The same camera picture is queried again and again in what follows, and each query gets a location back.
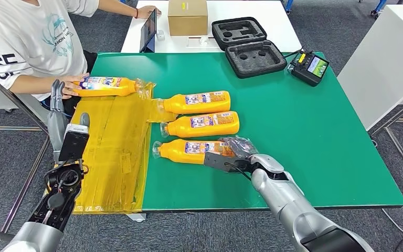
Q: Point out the black foam-lined case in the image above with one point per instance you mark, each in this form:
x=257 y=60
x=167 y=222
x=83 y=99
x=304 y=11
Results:
x=252 y=59

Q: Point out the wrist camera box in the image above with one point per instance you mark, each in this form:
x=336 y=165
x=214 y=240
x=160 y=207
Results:
x=222 y=162
x=73 y=144

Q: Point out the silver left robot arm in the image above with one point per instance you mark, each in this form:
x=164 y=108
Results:
x=55 y=198

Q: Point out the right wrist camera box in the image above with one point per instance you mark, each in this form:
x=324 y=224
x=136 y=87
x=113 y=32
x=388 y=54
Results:
x=222 y=162

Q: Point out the person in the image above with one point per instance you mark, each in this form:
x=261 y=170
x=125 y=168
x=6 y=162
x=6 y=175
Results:
x=27 y=38

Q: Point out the person's right hand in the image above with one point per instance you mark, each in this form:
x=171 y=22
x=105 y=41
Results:
x=70 y=86

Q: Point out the black remote controller with screen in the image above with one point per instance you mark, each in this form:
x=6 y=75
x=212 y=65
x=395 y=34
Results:
x=307 y=71

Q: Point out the black tablet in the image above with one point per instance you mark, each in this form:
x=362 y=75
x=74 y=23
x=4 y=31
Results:
x=148 y=29

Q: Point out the orange detergent bottle clear cap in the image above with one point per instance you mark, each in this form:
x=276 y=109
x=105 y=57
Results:
x=173 y=153
x=182 y=128
x=173 y=105
x=118 y=88

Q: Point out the person's left forearm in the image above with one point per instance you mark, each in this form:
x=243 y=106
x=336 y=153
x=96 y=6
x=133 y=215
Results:
x=118 y=7

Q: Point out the white table foot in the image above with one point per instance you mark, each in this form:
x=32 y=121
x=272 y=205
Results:
x=136 y=217

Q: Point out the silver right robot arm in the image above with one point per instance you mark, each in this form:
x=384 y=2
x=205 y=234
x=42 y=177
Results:
x=292 y=208

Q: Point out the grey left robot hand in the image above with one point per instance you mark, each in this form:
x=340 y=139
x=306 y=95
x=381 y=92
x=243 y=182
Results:
x=56 y=128

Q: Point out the brown cardboard box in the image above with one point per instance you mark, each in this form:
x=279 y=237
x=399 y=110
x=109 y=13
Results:
x=187 y=19

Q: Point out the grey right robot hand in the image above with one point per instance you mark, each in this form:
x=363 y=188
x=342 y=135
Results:
x=243 y=147

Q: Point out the blue metal leg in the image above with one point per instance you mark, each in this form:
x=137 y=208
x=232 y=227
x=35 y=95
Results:
x=289 y=5
x=379 y=7

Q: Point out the small white charger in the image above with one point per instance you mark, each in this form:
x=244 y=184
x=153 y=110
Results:
x=160 y=34

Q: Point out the person's left hand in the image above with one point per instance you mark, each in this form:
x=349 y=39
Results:
x=147 y=11

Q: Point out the yellow taped cardboard sheet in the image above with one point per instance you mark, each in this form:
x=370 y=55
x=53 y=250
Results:
x=107 y=156

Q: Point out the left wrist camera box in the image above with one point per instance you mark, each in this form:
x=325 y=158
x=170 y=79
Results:
x=73 y=144

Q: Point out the green table mat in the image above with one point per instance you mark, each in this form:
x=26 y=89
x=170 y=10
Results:
x=292 y=139

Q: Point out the person's right forearm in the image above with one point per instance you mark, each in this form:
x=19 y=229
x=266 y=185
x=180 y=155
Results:
x=38 y=85

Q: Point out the white side table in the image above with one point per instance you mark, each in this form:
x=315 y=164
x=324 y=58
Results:
x=384 y=59

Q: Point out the clear plastic holder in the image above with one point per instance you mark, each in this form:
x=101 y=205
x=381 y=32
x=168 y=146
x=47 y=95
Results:
x=199 y=43

